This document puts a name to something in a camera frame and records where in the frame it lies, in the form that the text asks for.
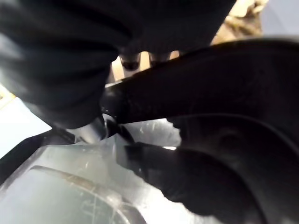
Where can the right robot hand black cloth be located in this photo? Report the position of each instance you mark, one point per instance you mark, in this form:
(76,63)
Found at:
(58,58)

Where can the beige crumpled packing material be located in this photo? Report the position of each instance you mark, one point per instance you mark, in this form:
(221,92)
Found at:
(243,25)

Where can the black sole-shaped part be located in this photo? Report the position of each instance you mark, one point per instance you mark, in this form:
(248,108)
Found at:
(210,81)
(210,177)

